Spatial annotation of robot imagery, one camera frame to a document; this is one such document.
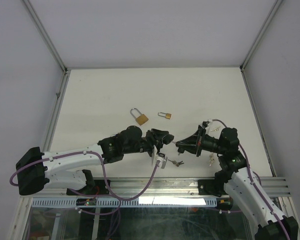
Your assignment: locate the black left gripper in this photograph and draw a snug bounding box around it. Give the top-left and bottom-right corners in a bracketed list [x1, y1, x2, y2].
[123, 129, 169, 159]

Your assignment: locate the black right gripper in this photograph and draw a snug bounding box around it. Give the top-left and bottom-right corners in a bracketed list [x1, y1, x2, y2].
[175, 127, 225, 157]

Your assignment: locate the long-shackle brass padlock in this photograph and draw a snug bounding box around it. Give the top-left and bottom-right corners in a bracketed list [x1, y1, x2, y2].
[130, 107, 149, 126]

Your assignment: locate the small brass padlock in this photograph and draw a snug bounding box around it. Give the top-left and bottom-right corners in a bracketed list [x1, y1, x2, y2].
[157, 112, 172, 120]

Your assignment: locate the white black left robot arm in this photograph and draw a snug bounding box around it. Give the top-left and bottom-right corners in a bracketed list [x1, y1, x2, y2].
[11, 125, 174, 196]

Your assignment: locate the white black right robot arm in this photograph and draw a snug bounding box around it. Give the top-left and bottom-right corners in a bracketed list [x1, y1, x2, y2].
[175, 122, 299, 240]

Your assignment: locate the silver key pair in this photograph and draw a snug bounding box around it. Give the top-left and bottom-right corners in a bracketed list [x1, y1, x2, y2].
[208, 153, 215, 167]

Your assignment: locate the small silver key bunch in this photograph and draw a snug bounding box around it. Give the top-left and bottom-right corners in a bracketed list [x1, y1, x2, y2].
[168, 159, 184, 167]

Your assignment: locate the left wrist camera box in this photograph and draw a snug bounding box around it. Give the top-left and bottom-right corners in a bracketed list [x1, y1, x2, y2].
[150, 146, 168, 169]

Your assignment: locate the slotted cable duct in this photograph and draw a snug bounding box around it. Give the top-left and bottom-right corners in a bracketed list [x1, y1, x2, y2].
[31, 196, 217, 209]

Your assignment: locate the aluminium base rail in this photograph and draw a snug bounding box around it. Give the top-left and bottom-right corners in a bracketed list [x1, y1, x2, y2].
[109, 177, 291, 198]

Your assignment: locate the aluminium frame post right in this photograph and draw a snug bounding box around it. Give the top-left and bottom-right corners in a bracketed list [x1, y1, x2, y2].
[239, 0, 285, 73]

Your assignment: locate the aluminium frame post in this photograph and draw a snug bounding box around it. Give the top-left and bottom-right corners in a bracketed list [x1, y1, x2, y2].
[239, 0, 285, 73]
[20, 0, 68, 74]

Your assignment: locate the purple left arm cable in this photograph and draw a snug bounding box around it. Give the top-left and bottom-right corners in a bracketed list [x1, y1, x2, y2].
[9, 149, 166, 216]

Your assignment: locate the aluminium frame post left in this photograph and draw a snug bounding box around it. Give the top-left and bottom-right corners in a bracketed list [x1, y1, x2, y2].
[20, 0, 68, 74]

